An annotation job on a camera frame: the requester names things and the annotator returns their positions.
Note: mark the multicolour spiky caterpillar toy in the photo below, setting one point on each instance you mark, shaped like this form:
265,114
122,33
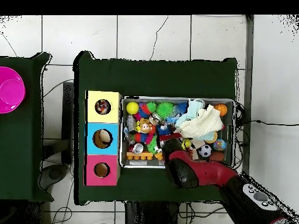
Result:
144,110

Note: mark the green spiky ball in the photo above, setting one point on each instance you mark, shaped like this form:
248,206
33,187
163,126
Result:
164,110

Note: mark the globe print ball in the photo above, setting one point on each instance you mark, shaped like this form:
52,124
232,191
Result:
219,144

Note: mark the small soccer ball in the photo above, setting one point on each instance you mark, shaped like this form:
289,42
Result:
204,150

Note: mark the white colourful patterned cloth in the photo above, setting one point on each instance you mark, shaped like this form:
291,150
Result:
102,106

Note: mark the cream knitted cloth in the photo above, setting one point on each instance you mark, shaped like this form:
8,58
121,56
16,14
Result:
203,123

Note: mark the yellow ball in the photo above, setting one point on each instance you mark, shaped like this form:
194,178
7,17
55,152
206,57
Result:
132,108

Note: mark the brown teddy plush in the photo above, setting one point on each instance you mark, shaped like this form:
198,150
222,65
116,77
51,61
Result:
145,126

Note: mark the silver mesh bin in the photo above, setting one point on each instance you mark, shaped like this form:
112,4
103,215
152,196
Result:
140,164

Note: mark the dark green table cloth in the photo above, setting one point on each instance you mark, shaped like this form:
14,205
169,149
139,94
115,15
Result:
151,77
21,140

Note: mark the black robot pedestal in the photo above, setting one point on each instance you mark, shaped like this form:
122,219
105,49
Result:
149,214

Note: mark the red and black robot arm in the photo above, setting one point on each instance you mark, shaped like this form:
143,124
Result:
210,172

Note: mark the wooden box with three holes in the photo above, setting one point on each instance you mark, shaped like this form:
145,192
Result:
102,119

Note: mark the mint green cloth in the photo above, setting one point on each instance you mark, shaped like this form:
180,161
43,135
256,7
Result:
192,109

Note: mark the pink bowl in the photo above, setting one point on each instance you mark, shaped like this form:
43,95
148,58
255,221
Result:
10,91

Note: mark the blue spiky ball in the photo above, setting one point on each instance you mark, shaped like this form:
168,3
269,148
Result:
181,107

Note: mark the orange basketball toy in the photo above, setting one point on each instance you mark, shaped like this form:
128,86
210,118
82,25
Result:
222,109

